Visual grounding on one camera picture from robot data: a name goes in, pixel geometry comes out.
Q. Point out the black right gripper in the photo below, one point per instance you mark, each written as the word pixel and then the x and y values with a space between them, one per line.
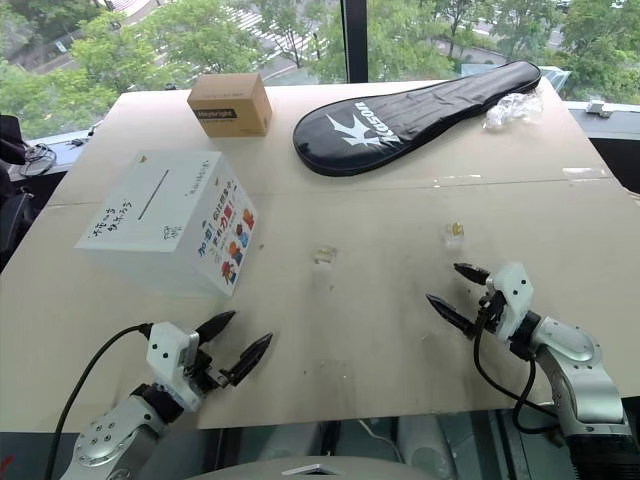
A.
pixel 494 310

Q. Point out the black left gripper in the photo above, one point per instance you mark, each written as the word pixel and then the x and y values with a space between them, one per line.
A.
pixel 202 372

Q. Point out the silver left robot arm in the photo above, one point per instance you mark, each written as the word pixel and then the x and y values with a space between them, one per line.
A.
pixel 107 437

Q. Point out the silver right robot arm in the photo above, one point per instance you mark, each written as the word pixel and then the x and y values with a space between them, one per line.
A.
pixel 580 370

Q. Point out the white slotted ballot box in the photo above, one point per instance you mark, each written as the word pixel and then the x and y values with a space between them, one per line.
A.
pixel 160 210

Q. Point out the black racket cover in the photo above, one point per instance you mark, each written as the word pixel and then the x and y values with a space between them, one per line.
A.
pixel 395 120

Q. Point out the crumpled clear plastic wrap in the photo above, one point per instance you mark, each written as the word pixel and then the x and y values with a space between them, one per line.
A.
pixel 512 111

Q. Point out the brown cardboard box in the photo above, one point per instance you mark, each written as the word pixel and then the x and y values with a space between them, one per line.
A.
pixel 230 105

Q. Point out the black bag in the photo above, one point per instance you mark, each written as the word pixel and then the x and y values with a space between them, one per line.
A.
pixel 12 220

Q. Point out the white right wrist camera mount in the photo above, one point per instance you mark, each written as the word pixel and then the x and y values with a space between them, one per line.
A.
pixel 512 295

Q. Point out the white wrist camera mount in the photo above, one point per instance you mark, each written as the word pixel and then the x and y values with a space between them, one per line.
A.
pixel 167 350
pixel 512 295

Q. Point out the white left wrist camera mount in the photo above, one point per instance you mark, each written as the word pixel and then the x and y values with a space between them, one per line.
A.
pixel 167 350

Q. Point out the small white bracket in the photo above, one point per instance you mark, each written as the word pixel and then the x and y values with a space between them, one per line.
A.
pixel 599 108

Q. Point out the black window frame post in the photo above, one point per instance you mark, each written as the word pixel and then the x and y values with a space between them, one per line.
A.
pixel 355 40

